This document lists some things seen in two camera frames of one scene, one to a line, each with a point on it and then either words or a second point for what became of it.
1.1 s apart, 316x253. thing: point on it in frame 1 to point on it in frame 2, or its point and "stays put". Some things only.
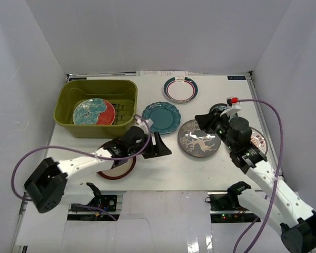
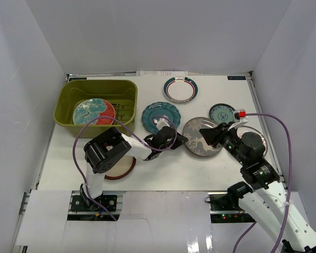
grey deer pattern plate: [194, 140] stays put
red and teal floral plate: [94, 111] stays put
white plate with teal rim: [180, 89] stays put
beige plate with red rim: [120, 171] stays put
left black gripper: [152, 145] to [174, 140]
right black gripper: [207, 122] to [214, 136]
